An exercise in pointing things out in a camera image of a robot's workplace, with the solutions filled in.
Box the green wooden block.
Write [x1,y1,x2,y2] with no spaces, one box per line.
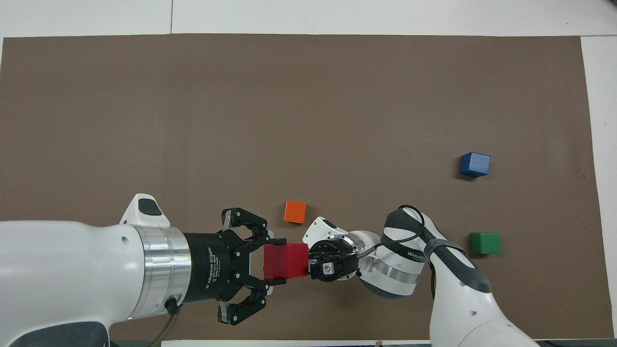
[470,232,502,255]

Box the red wooden block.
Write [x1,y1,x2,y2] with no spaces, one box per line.
[264,243,309,281]

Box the brown table mat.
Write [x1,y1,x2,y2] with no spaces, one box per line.
[0,33,615,341]

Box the blue wooden block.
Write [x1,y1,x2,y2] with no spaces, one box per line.
[459,152,491,178]

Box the orange wooden block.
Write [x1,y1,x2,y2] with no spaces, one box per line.
[284,200,308,225]

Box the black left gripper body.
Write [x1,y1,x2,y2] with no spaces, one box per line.
[183,232,252,305]

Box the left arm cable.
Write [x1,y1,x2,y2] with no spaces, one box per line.
[147,298,182,347]

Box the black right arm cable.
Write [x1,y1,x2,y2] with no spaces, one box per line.
[365,204,437,299]

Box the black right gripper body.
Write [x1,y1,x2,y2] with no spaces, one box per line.
[311,239,360,281]

